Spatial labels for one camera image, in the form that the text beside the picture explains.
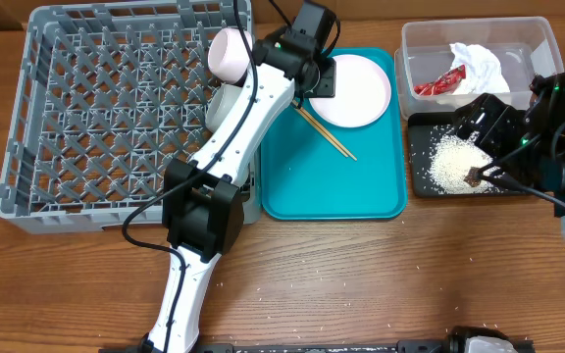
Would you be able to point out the grey dishwasher rack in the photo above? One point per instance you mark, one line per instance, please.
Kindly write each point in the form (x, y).
(108, 95)

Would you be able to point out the white rice pile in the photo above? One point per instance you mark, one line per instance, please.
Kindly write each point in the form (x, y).
(451, 159)

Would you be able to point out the clear plastic bin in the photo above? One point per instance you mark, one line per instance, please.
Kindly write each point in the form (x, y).
(524, 46)

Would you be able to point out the brown food scrap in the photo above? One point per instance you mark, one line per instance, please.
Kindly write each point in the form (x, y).
(472, 178)

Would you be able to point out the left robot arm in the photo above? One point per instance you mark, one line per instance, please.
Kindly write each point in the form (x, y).
(202, 208)

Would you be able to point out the red snack wrapper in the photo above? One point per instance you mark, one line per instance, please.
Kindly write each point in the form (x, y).
(446, 83)

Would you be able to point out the black waste tray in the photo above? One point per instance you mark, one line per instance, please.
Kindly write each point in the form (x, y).
(423, 132)

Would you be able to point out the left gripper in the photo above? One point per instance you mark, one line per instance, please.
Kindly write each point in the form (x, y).
(327, 84)

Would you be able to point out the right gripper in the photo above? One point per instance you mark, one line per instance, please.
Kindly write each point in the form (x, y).
(479, 124)

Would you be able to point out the teal plastic tray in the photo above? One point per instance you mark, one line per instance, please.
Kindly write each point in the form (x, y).
(303, 177)

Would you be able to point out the white napkin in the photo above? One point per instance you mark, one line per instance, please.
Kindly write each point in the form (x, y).
(482, 69)

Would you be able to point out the small pink bowl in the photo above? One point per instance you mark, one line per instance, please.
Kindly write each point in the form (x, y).
(227, 57)

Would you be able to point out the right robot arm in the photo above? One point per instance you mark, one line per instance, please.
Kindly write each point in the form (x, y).
(545, 176)

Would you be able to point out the grey bowl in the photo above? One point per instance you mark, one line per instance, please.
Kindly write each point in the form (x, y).
(220, 105)

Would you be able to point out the large pink plate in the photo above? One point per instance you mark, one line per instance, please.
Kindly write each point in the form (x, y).
(362, 93)

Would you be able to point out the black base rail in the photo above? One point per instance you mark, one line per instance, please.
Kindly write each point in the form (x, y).
(403, 346)

